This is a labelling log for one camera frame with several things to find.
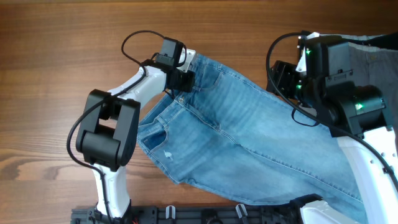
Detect black mounting rail base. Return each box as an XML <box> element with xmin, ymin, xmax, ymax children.
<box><xmin>70</xmin><ymin>194</ymin><xmax>358</xmax><ymax>224</ymax></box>

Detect grey shorts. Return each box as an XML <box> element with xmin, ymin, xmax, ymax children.
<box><xmin>320</xmin><ymin>33</ymin><xmax>398</xmax><ymax>156</ymax></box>

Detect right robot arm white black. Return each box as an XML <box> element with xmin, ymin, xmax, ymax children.
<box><xmin>266</xmin><ymin>31</ymin><xmax>397</xmax><ymax>223</ymax></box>

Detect black garment under shorts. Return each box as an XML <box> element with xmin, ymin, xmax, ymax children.
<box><xmin>365</xmin><ymin>32</ymin><xmax>398</xmax><ymax>50</ymax></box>

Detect light blue denim jeans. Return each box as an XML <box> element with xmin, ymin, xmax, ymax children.
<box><xmin>137</xmin><ymin>54</ymin><xmax>368</xmax><ymax>223</ymax></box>

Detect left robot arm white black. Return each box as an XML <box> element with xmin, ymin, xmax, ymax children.
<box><xmin>70</xmin><ymin>37</ymin><xmax>196</xmax><ymax>223</ymax></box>

